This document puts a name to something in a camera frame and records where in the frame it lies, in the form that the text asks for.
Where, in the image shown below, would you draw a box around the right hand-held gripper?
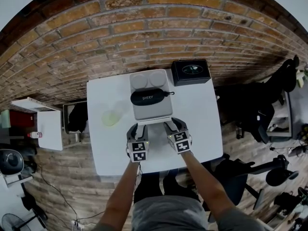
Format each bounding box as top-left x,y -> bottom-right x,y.
164,117 -> 193,155

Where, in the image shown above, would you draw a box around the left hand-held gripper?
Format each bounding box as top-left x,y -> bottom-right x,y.
125,123 -> 150,163

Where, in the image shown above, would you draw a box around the grey storage box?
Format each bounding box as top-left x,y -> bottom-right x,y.
129,68 -> 174,126

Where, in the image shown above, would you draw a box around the clear plastic item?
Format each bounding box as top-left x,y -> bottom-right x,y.
101,101 -> 125,128

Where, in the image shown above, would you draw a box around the person's right forearm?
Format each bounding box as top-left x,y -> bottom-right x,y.
180,151 -> 241,224

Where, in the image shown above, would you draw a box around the person's left forearm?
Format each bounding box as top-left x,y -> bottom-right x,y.
95,160 -> 141,231

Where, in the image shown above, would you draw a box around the black glasses case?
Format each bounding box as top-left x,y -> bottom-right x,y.
130,90 -> 176,106

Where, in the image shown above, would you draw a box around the round white dish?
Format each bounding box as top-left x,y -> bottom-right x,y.
131,73 -> 148,90
149,71 -> 168,89

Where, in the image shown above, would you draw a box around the black lidded gift case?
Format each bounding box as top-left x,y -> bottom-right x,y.
170,59 -> 212,87

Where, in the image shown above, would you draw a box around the person's black trousers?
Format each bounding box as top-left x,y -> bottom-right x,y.
133,169 -> 201,204

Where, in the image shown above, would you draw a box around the metal chair with black bag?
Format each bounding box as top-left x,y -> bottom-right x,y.
62,99 -> 89,149

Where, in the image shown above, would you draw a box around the black office chair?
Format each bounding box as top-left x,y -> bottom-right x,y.
216,54 -> 300,144
207,153 -> 299,224

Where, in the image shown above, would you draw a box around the person's grey shirt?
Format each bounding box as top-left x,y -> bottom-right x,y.
91,196 -> 267,231

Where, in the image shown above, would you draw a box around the white side table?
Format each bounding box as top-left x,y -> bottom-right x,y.
11,97 -> 64,152

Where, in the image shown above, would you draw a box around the plastic bottle with red label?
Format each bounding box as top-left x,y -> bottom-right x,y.
26,131 -> 44,140

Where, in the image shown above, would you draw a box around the red crate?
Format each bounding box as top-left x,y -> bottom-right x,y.
9,110 -> 35,128

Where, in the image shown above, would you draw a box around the white desk with clutter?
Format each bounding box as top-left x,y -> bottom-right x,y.
266,79 -> 308,140

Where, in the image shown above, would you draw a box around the black round appliance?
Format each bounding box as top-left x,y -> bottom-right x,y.
0,149 -> 25,176

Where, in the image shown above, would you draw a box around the black floor fan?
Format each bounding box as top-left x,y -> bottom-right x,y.
0,212 -> 30,231

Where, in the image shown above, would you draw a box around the black floor cable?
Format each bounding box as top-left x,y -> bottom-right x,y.
35,162 -> 106,224

